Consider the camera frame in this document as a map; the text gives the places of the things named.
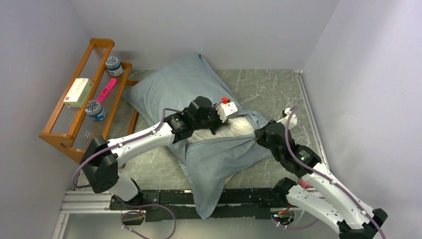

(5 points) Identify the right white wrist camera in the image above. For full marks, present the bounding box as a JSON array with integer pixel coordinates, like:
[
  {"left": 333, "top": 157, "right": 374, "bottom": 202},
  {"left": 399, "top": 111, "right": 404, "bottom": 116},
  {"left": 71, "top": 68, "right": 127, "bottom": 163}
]
[{"left": 277, "top": 108, "right": 298, "bottom": 129}]

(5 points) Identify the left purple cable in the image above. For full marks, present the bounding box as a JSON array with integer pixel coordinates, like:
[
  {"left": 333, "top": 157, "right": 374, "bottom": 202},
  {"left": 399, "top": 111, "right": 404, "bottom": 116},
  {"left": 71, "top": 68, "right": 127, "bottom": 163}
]
[{"left": 72, "top": 99, "right": 177, "bottom": 239}]

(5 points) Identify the wooden slatted rack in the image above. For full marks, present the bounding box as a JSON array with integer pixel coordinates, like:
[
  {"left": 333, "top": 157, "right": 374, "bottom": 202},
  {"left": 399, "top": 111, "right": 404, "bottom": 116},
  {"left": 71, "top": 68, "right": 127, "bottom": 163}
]
[{"left": 39, "top": 38, "right": 137, "bottom": 163}]

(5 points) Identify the blue grey pillow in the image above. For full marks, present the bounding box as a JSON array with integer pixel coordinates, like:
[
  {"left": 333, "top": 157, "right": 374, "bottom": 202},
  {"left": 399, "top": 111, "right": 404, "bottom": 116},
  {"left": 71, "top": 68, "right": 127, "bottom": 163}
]
[{"left": 122, "top": 52, "right": 283, "bottom": 220}]

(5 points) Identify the blue white round jar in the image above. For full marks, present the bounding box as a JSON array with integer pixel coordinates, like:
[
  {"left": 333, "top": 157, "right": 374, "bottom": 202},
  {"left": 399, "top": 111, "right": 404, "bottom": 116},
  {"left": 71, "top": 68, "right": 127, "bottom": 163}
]
[{"left": 105, "top": 56, "right": 123, "bottom": 76}]

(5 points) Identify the white pillow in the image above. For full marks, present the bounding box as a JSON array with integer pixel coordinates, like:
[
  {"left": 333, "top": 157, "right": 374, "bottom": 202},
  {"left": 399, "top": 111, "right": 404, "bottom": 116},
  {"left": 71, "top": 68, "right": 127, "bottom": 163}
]
[{"left": 187, "top": 116, "right": 254, "bottom": 143}]

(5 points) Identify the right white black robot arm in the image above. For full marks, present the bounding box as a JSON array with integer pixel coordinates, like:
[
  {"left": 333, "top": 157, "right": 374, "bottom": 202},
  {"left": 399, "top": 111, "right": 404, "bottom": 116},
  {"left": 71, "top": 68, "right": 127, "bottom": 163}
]
[{"left": 254, "top": 120, "right": 388, "bottom": 239}]

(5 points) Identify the black base crossbar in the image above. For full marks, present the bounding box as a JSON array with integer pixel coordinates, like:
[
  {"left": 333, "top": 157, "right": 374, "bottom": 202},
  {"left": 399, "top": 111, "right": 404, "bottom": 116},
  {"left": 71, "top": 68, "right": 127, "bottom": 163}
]
[{"left": 109, "top": 188, "right": 289, "bottom": 222}]

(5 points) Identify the white cardboard box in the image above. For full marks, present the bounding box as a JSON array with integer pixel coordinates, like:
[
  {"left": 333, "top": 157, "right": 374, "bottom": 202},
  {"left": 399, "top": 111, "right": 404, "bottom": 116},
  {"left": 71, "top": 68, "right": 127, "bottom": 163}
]
[{"left": 63, "top": 78, "right": 93, "bottom": 108}]

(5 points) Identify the pink small bottle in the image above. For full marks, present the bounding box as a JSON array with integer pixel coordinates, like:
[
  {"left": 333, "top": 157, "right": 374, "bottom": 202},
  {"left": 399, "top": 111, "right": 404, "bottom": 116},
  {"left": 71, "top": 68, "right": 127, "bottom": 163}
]
[{"left": 299, "top": 178, "right": 312, "bottom": 190}]

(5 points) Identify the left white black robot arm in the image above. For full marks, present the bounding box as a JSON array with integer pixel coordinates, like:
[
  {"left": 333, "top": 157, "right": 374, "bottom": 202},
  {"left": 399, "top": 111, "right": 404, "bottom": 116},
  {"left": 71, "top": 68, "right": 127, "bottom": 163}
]
[{"left": 77, "top": 96, "right": 238, "bottom": 209}]

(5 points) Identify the pink marker pen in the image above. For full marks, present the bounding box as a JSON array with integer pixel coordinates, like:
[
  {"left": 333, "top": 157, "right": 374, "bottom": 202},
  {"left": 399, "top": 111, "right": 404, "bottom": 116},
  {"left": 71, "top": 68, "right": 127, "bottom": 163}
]
[{"left": 97, "top": 78, "right": 117, "bottom": 103}]

